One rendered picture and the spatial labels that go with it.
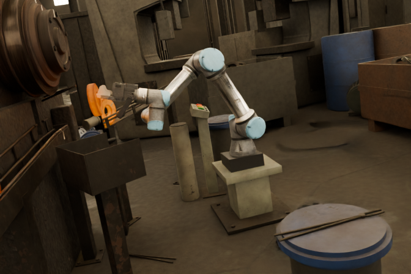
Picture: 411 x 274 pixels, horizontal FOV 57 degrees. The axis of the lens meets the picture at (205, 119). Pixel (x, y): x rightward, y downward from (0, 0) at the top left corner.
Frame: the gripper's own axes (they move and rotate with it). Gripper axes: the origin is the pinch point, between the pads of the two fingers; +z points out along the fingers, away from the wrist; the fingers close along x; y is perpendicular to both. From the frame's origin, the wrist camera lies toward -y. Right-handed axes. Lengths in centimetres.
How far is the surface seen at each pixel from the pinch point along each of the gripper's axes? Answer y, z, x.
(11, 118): -8.2, 26.6, 26.9
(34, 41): 22.5, 21.9, 17.7
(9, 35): 23.9, 29.7, 22.9
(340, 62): 30, -227, -236
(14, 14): 32.2, 29.1, 20.1
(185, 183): -61, -52, -56
